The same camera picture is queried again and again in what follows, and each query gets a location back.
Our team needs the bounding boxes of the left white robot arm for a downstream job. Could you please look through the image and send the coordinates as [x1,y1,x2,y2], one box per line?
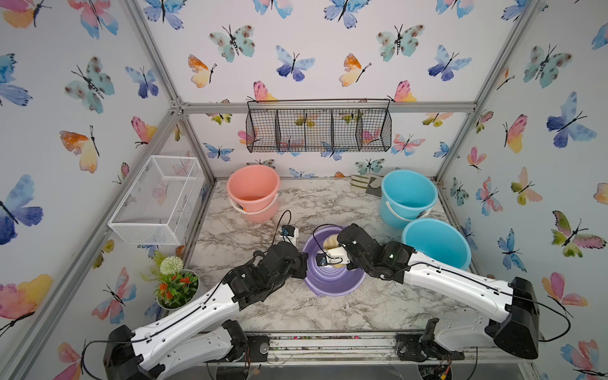
[103,242,308,379]

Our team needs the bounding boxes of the white mesh wall basket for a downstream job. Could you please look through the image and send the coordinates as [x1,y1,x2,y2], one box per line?
[108,155,205,245]

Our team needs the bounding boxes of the pink plastic bucket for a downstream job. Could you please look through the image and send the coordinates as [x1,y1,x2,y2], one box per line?
[226,165,281,223]

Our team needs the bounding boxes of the cream yellow microfibre cloth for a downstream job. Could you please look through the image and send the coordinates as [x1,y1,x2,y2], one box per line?
[323,234,348,269]

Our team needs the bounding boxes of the teal bucket with sticker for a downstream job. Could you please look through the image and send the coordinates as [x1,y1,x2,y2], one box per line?
[378,169,439,229]

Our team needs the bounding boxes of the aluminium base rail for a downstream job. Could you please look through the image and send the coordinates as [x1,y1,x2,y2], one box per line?
[203,331,533,367]

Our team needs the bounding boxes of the artificial flower pot plant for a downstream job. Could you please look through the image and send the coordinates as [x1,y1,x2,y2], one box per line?
[140,251,200,310]

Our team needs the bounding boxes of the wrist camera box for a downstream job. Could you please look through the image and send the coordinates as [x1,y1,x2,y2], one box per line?
[315,246,350,267]
[280,225,299,246]

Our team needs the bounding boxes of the black wire wall basket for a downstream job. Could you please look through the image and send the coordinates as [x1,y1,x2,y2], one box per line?
[240,99,393,154]

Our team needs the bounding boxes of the grey white folded cloth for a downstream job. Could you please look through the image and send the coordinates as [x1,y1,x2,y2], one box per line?
[350,174,383,198]

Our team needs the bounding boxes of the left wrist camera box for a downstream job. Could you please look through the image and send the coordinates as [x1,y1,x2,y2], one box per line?
[280,225,299,246]

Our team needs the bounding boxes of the purple plastic bucket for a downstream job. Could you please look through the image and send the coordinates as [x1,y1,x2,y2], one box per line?
[303,226,367,297]

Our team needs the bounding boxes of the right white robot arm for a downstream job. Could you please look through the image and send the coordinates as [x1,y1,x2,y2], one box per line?
[326,224,540,360]

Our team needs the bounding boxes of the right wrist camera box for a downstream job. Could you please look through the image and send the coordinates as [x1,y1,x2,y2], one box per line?
[315,246,350,267]

